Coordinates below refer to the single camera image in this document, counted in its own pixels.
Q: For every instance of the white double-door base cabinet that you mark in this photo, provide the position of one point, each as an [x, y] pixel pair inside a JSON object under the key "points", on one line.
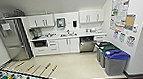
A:
{"points": [[68, 46]]}

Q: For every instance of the chrome sink faucet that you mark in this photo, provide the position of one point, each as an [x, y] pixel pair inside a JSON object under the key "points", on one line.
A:
{"points": [[69, 32]]}

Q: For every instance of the black built-in microwave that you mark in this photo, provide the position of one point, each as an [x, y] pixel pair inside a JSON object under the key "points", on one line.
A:
{"points": [[40, 44]]}

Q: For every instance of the grey paper towel dispenser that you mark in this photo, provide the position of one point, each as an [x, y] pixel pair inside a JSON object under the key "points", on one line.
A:
{"points": [[61, 22]]}

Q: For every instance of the white paper fridge notice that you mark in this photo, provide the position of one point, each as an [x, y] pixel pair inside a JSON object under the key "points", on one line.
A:
{"points": [[6, 27]]}

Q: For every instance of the stainless steel dishwasher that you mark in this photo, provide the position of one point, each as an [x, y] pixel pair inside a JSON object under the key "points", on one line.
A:
{"points": [[87, 44]]}

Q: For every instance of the large colourful wall poster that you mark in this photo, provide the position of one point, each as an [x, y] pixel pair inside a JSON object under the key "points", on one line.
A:
{"points": [[121, 9]]}

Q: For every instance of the black wall soap dispenser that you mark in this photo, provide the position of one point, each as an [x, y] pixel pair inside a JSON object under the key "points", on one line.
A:
{"points": [[74, 23]]}

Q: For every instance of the stainless steel refrigerator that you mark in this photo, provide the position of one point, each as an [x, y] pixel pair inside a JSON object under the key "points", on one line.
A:
{"points": [[14, 40]]}

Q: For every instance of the grey bin blue lid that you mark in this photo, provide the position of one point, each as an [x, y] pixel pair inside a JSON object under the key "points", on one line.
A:
{"points": [[116, 63]]}

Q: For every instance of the wide white drawer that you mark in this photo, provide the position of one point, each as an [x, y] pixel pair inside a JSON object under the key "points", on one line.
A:
{"points": [[40, 51]]}

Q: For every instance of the grey bin green lid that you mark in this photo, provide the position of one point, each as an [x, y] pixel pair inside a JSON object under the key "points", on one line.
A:
{"points": [[108, 48]]}

